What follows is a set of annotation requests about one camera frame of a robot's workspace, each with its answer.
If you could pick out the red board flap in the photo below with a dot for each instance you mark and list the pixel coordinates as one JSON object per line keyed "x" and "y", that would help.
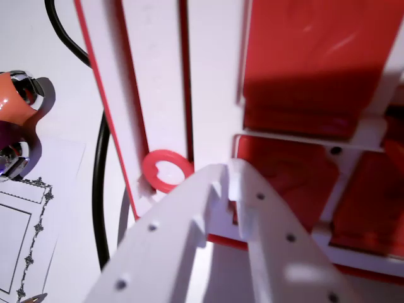
{"x": 293, "y": 170}

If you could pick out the silver pen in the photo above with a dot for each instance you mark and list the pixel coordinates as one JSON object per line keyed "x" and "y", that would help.
{"x": 36, "y": 298}

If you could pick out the printed paper with ornate border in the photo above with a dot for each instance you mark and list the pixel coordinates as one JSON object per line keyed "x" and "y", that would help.
{"x": 19, "y": 240}

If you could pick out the red and white game board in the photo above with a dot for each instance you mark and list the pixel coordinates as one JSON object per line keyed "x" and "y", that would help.
{"x": 164, "y": 94}

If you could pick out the colourful bead toy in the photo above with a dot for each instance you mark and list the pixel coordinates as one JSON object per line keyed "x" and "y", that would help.
{"x": 12, "y": 101}

